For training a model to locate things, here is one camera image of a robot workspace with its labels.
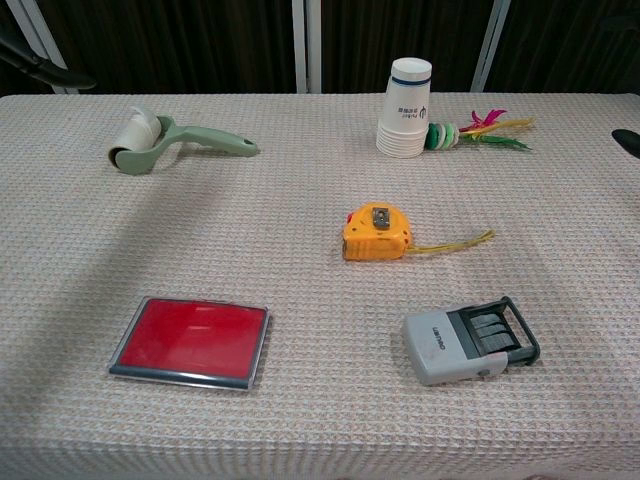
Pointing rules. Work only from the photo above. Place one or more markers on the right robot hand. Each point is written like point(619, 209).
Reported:
point(629, 142)

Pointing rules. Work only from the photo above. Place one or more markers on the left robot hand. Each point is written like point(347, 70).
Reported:
point(55, 72)

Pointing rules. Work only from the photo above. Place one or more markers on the dark pleated curtain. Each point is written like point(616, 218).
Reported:
point(190, 45)

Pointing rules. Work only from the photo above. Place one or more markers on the colourful feather shuttlecock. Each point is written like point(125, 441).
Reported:
point(442, 135)

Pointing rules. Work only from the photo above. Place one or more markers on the grey date stamp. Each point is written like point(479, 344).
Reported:
point(435, 345)

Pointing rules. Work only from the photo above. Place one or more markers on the red ink pad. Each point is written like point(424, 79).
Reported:
point(195, 335)

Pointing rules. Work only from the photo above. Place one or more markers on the beige woven tablecloth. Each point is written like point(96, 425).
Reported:
point(300, 425)

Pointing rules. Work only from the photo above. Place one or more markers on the white slanted frame post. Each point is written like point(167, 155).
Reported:
point(45, 50)
point(491, 45)

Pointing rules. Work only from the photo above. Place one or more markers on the white upright frame post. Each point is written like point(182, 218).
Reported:
point(306, 45)

